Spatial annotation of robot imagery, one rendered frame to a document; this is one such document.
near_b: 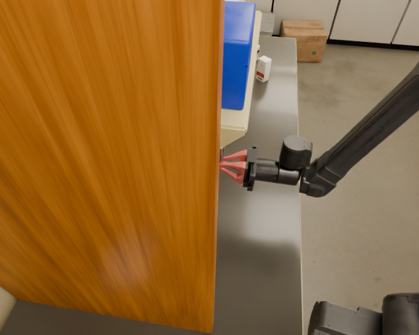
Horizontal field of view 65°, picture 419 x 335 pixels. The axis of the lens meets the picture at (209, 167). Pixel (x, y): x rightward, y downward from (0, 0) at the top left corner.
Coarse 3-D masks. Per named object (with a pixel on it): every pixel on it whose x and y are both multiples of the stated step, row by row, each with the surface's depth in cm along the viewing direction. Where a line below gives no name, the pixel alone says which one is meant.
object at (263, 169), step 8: (256, 152) 82; (256, 160) 80; (264, 160) 81; (272, 160) 81; (248, 168) 82; (256, 168) 80; (264, 168) 80; (272, 168) 80; (256, 176) 81; (264, 176) 80; (272, 176) 80; (248, 184) 82
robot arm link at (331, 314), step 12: (312, 312) 49; (324, 312) 44; (336, 312) 44; (348, 312) 44; (360, 312) 44; (372, 312) 44; (312, 324) 47; (324, 324) 43; (336, 324) 43; (348, 324) 43; (360, 324) 43; (372, 324) 43
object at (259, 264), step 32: (256, 64) 151; (288, 64) 151; (256, 96) 135; (288, 96) 135; (256, 128) 123; (288, 128) 123; (224, 192) 103; (256, 192) 103; (288, 192) 103; (224, 224) 95; (256, 224) 95; (288, 224) 95; (224, 256) 89; (256, 256) 89; (288, 256) 89; (224, 288) 83; (256, 288) 83; (288, 288) 83; (32, 320) 78; (64, 320) 78; (96, 320) 78; (128, 320) 78; (224, 320) 78; (256, 320) 78; (288, 320) 78
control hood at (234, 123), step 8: (256, 16) 57; (256, 24) 55; (256, 32) 53; (256, 40) 52; (256, 48) 51; (256, 56) 49; (248, 80) 44; (248, 88) 43; (248, 96) 42; (248, 104) 42; (224, 112) 40; (232, 112) 40; (240, 112) 40; (248, 112) 41; (224, 120) 39; (232, 120) 39; (240, 120) 39; (248, 120) 40; (224, 128) 39; (232, 128) 39; (240, 128) 39; (224, 136) 40; (232, 136) 39; (240, 136) 39; (224, 144) 41
